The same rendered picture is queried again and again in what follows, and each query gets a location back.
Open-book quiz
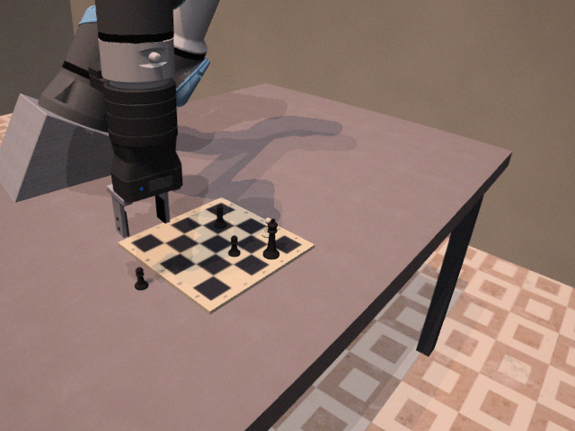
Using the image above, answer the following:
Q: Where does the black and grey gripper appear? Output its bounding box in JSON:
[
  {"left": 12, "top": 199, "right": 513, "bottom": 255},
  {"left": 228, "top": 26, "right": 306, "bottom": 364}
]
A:
[{"left": 88, "top": 38, "right": 182, "bottom": 238}]

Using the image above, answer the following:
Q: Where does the tan and black chessboard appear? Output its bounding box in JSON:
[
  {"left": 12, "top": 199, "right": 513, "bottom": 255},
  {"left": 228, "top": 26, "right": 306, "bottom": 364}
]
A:
[{"left": 118, "top": 198, "right": 314, "bottom": 314}]

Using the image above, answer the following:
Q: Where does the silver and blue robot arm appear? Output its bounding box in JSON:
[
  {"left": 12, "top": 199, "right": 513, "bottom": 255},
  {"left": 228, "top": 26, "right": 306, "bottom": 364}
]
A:
[{"left": 38, "top": 0, "right": 220, "bottom": 132}]

